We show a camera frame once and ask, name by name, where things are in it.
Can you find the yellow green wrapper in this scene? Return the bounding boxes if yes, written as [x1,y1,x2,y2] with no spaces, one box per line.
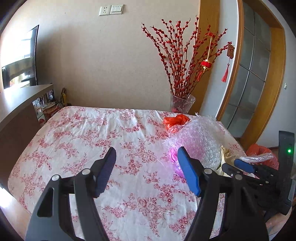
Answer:
[215,146,239,177]

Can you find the clear plastic bag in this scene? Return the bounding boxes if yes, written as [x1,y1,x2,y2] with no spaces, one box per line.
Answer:
[239,153,274,163]

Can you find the clear bubble wrap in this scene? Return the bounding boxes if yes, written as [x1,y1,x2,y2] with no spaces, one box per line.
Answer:
[164,114,225,170]

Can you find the pink paper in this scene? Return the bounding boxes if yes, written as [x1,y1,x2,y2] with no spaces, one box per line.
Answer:
[169,148,184,177]

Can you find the red plastic bag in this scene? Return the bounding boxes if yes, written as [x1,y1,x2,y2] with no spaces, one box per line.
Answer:
[163,114,191,134]

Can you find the red bin liner bag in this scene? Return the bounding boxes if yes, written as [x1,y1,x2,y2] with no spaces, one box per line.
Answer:
[246,144,279,170]

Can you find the floral white table cloth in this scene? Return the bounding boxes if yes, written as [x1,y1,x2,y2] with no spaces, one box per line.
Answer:
[7,105,247,241]

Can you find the glass vase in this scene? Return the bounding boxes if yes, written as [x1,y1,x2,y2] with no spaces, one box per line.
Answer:
[170,93,196,114]

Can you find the cluttered items under cabinet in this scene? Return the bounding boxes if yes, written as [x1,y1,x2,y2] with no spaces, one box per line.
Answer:
[32,88,68,126]

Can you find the dark wooden tv cabinet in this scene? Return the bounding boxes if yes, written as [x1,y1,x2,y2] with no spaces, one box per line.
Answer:
[1,84,54,189]

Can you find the frosted glass sliding door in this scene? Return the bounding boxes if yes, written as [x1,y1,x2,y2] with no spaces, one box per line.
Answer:
[225,2,271,138]

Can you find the small red lantern ornament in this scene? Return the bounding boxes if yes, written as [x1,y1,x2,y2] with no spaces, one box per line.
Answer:
[201,37,213,73]

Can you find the red fu knot ornament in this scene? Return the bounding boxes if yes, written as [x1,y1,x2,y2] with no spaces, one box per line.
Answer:
[221,41,235,83]

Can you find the red berry branches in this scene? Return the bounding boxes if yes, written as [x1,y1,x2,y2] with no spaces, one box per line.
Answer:
[141,16,228,99]

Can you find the black television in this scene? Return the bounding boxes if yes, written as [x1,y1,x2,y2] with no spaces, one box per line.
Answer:
[1,25,39,89]

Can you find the wooden door frame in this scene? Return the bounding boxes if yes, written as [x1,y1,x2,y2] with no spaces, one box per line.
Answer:
[240,1,286,150]

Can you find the wooden arch frame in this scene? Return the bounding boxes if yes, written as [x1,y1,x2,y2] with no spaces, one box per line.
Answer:
[189,1,244,120]

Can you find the wall socket and switch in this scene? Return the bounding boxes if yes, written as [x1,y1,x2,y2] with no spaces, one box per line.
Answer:
[99,4,124,16]

